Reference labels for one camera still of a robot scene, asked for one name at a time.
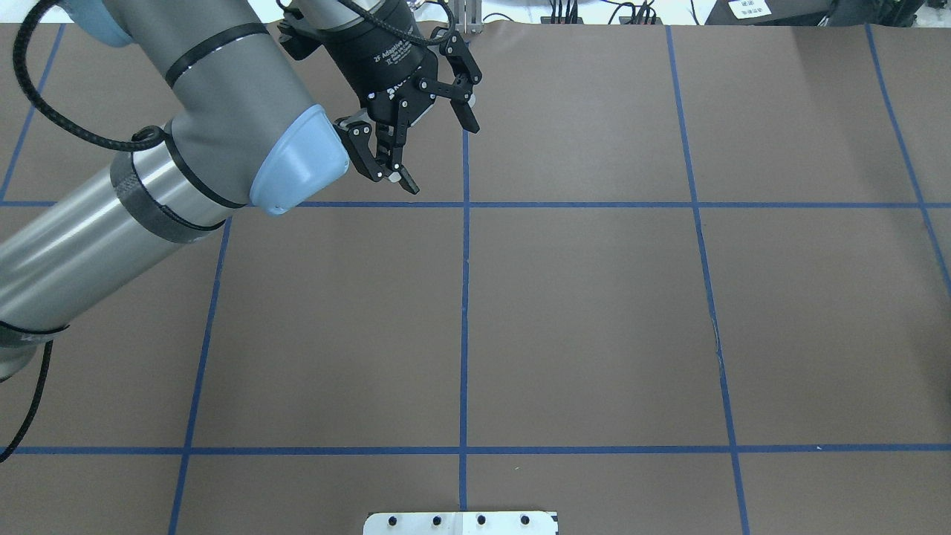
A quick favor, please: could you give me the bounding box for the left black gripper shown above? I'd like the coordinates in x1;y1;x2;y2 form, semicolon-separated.
319;1;483;195

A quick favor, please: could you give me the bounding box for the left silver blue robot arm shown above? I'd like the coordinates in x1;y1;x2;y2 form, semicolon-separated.
2;1;484;460

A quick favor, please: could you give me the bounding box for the black label box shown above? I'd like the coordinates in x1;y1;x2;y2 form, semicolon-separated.
702;1;834;26

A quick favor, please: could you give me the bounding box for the aluminium frame post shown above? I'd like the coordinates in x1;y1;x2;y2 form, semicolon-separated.
446;0;484;35

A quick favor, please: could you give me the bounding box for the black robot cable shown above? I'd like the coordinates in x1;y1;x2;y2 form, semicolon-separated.
0;0;168;461

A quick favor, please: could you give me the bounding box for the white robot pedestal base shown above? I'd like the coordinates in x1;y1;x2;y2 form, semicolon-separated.
361;510;559;534

